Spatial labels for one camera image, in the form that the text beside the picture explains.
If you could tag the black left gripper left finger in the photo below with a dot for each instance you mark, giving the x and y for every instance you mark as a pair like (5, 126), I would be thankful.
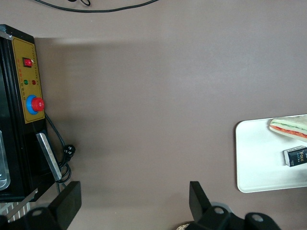
(67, 201)

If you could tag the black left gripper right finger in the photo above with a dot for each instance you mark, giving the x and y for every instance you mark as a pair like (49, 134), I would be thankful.
(199, 203)

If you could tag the beige plastic tray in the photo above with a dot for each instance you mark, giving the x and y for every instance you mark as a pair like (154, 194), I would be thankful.
(259, 167)

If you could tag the light wicker basket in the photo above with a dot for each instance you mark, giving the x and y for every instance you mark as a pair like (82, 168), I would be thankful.
(184, 226)

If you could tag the black machine yellow panel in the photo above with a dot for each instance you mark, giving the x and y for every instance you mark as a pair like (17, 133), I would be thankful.
(14, 107)

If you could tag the small black box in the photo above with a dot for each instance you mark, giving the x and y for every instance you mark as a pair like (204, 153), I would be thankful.
(297, 155)

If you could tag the wrapped triangle sandwich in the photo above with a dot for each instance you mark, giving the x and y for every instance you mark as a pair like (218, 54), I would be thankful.
(290, 128)

